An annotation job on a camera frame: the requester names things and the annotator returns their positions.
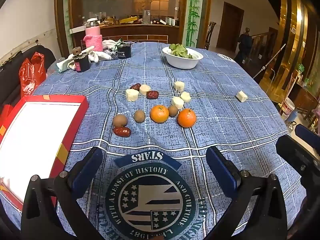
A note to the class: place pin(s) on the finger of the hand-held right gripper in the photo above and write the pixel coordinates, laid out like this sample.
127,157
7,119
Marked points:
307,136
297,157

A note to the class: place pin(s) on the white gloves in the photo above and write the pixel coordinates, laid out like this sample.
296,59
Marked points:
98,55

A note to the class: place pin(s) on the red jujube date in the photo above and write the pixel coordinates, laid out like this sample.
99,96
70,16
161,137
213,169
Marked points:
136,86
122,131
152,94

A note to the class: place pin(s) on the black leather sofa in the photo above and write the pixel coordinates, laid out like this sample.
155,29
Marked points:
10,80

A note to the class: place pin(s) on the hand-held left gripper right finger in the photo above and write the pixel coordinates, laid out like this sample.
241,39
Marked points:
220,170

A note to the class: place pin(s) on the brown wooden door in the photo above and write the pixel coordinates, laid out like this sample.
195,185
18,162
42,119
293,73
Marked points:
231,27

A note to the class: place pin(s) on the black jar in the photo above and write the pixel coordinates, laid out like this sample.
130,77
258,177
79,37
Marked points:
124,52

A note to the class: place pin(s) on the white flat box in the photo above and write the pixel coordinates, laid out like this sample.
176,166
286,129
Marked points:
77,29

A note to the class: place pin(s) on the glass pitcher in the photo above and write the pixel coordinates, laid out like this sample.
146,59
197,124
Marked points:
146,17

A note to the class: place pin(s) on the orange mandarin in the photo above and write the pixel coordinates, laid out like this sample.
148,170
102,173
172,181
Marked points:
159,113
187,118

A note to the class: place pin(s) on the red box with white inside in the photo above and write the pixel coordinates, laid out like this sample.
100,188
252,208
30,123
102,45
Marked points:
37,135

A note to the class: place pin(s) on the pink bottle with knit sleeve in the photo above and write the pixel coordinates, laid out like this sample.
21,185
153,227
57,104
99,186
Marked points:
93,40

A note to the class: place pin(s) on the metal pole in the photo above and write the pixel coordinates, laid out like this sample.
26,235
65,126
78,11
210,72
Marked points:
269,61

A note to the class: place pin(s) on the red folded gift box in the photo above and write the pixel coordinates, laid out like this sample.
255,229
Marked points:
5,116

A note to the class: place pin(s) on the green leafy vegetables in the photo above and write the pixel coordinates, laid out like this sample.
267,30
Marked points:
178,50

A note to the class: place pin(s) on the wooden counter cabinet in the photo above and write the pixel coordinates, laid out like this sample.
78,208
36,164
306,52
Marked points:
140,31

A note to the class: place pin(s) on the white cloth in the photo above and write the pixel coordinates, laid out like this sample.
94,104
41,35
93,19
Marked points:
108,44

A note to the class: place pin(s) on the red plastic bag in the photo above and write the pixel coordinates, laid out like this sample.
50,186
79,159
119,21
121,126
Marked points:
32,75

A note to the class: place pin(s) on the dark wooden chair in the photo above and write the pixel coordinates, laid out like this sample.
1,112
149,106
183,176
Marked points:
210,35

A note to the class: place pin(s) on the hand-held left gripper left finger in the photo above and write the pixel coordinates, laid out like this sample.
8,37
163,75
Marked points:
85,175

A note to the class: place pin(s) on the white bowl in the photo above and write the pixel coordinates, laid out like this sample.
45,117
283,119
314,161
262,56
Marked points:
183,62

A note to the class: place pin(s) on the dark jar with pink label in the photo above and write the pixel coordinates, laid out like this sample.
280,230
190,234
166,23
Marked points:
83,63

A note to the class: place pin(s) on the white bucket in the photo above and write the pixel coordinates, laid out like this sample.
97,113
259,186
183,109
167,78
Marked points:
288,106

